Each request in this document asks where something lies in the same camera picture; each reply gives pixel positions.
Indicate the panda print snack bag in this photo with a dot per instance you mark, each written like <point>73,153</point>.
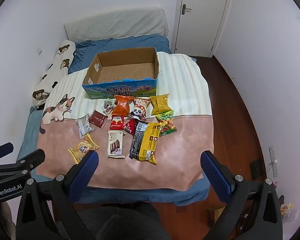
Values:
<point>139,109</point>

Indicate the long yellow snack packet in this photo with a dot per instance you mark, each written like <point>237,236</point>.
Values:
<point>150,142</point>

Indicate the cat print blanket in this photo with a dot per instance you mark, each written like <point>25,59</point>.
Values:
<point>180,135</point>

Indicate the white power strip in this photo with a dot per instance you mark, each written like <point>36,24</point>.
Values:
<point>273,161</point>

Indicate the silver snack packet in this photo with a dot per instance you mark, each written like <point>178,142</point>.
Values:
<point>84,126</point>

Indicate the red labelled snack packet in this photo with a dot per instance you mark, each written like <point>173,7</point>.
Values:
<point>116,122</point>

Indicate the white door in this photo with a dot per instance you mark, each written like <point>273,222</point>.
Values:
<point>202,15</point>

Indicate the dark brown snack packet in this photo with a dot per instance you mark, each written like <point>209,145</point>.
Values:
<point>98,118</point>

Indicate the blue bed sheet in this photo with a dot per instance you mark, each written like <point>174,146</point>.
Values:
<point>130,42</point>

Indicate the white chocolate cookie packet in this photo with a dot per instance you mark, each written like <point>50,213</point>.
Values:
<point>116,143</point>

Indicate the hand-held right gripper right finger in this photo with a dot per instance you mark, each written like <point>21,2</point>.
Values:
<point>215,175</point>

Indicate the small white brown snack packet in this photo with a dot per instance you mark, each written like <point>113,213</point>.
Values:
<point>109,106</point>

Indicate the person's dark clothed legs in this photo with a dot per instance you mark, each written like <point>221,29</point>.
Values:
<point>125,223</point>

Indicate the long black snack packet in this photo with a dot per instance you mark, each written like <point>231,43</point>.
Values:
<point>138,141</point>

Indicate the green candy bag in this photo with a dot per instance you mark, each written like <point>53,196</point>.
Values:
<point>167,125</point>

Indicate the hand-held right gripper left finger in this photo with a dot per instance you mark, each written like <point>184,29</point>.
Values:
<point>86,173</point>

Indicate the bear print pillow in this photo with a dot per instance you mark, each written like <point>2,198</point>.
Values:
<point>57,65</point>

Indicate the small red snack packet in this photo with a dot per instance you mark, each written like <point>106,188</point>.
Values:
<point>129,127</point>

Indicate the yellow pastry packet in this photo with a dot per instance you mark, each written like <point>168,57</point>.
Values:
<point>82,148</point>

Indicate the yellow chip bag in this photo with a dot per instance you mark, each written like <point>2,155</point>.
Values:
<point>160,104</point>

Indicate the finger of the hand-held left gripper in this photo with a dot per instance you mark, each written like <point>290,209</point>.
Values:
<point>1,149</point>
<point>31,158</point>

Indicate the cardboard box blue print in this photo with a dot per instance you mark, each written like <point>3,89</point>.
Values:
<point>122,77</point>

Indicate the orange chip bag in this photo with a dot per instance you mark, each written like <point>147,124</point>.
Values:
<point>123,105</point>

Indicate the white wall socket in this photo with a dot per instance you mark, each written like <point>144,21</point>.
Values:
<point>39,51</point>

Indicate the black flat floor object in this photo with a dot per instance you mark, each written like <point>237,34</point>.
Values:
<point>257,168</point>

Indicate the cardboard piece on floor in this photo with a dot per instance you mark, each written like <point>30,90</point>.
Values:
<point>217,215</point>

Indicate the grey quilted headboard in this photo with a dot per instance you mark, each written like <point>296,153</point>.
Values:
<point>120,23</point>

